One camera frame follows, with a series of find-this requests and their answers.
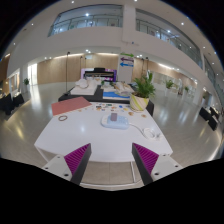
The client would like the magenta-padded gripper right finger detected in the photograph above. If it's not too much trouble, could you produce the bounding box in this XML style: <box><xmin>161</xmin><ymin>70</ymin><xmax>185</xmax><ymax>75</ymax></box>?
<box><xmin>131</xmin><ymin>142</ymin><xmax>184</xmax><ymax>186</ymax></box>

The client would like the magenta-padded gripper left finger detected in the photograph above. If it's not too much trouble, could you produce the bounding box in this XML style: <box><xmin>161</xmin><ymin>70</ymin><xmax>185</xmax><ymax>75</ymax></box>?
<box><xmin>41</xmin><ymin>143</ymin><xmax>92</xmax><ymax>186</ymax></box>

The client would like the white and blue power strip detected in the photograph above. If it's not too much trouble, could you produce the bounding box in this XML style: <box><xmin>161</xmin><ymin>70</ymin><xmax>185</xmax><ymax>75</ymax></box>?
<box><xmin>100</xmin><ymin>113</ymin><xmax>130</xmax><ymax>131</ymax></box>

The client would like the red rectangular mat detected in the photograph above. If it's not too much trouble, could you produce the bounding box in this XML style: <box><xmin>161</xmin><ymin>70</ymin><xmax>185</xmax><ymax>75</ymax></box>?
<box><xmin>50</xmin><ymin>96</ymin><xmax>93</xmax><ymax>117</ymax></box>

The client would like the potted plant in striped pot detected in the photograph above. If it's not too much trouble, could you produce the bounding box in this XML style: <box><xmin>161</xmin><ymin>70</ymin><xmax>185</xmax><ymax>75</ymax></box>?
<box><xmin>129</xmin><ymin>71</ymin><xmax>157</xmax><ymax>113</ymax></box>

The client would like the colourful sticker set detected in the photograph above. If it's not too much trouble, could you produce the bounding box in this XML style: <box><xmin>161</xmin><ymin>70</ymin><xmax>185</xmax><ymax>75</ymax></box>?
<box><xmin>94</xmin><ymin>103</ymin><xmax>130</xmax><ymax>113</ymax></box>

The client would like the low black display platform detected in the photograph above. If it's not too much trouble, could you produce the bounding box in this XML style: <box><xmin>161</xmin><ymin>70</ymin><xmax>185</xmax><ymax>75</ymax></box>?
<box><xmin>58</xmin><ymin>84</ymin><xmax>155</xmax><ymax>116</ymax></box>

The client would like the white architectural model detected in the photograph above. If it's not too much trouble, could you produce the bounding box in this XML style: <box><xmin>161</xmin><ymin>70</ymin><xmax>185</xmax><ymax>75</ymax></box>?
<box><xmin>69</xmin><ymin>78</ymin><xmax>99</xmax><ymax>97</ymax></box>

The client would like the blue and white model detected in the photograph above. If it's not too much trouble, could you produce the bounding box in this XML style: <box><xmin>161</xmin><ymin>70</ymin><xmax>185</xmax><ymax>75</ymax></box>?
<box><xmin>101</xmin><ymin>81</ymin><xmax>136</xmax><ymax>100</ymax></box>

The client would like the background potted palm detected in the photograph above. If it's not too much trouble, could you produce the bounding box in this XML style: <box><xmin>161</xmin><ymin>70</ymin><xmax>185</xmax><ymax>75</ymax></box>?
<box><xmin>164</xmin><ymin>79</ymin><xmax>176</xmax><ymax>98</ymax></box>

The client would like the black piano with purple screen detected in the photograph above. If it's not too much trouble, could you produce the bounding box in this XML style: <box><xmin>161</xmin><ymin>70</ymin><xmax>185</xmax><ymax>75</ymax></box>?
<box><xmin>80</xmin><ymin>67</ymin><xmax>118</xmax><ymax>83</ymax></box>

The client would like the black chairs group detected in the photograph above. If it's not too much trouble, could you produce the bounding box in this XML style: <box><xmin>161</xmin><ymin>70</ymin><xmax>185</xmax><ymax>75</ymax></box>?
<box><xmin>0</xmin><ymin>93</ymin><xmax>25</xmax><ymax>116</ymax></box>

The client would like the small background potted plant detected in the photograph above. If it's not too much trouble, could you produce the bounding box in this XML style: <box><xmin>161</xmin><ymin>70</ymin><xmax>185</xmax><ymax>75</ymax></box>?
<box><xmin>22</xmin><ymin>77</ymin><xmax>31</xmax><ymax>94</ymax></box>

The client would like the arrow direction sign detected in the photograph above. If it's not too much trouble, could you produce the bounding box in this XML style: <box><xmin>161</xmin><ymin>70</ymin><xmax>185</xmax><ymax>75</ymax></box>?
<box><xmin>118</xmin><ymin>52</ymin><xmax>135</xmax><ymax>83</ymax></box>

